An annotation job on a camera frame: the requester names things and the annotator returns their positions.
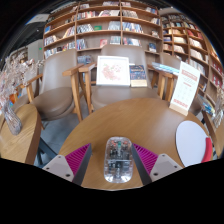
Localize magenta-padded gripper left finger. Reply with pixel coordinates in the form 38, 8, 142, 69
42, 143, 93, 186

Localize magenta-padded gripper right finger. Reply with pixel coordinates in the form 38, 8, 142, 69
130, 143, 184, 186

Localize transparent computer mouse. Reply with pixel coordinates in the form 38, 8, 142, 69
103, 136, 134, 184

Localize white mouse pad red rest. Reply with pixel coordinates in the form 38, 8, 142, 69
175, 120, 214, 168

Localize round wooden side table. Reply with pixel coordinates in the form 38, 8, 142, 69
201, 109, 224, 158
0, 103, 43, 166

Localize beige wooden-armed armchair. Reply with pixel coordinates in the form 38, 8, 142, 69
19, 49, 84, 123
78, 44, 168, 113
158, 53, 204, 116

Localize glass vase pink dried flowers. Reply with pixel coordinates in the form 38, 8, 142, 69
0, 58, 44, 136

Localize stack of colourful books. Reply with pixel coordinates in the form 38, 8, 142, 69
198, 94, 216, 118

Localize white table sign wooden base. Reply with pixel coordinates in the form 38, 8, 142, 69
168, 60, 202, 117

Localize dark blue book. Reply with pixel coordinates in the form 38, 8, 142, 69
129, 64, 148, 88

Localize white framed floral print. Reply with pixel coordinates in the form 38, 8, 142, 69
95, 55, 131, 87

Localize curved wooden bookshelf unit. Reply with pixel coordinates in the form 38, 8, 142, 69
159, 13, 224, 108

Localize wide wooden bookshelf unit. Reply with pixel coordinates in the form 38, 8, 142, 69
42, 0, 162, 68

